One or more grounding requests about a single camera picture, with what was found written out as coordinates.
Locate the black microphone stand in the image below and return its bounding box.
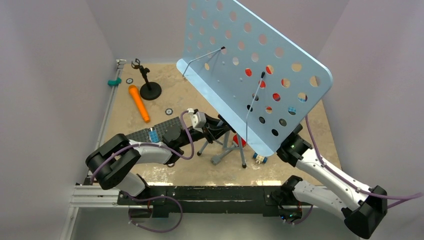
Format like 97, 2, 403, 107
131, 58, 162, 101

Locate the orange toy microphone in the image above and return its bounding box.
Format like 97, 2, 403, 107
128, 85, 151, 123

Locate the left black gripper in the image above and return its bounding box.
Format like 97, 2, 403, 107
176, 113, 229, 148

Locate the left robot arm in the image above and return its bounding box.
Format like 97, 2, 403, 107
85, 110, 233, 205

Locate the blue building brick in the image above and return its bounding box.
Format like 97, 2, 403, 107
148, 130, 160, 143

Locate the light blue music stand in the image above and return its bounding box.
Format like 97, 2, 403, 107
176, 0, 333, 157

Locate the red grey toy hammer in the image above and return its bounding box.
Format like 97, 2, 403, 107
211, 134, 248, 166

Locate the aluminium side rail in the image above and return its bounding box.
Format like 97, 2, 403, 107
59, 59, 127, 240

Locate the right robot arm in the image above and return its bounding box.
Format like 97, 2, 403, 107
276, 124, 388, 239

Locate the teal clamp piece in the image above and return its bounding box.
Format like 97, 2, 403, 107
107, 77, 122, 87

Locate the black table front rail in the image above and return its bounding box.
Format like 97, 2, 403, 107
117, 186, 310, 221

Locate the dark grey building baseplate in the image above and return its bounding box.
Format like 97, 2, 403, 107
126, 117, 183, 143

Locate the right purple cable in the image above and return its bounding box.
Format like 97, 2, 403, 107
283, 114, 424, 226

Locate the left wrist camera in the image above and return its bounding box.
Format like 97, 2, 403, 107
187, 108, 207, 132

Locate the light blue building baseplate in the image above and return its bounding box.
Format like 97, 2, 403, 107
287, 106, 297, 116

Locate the white blue toy car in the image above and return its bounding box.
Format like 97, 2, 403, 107
252, 152, 268, 164

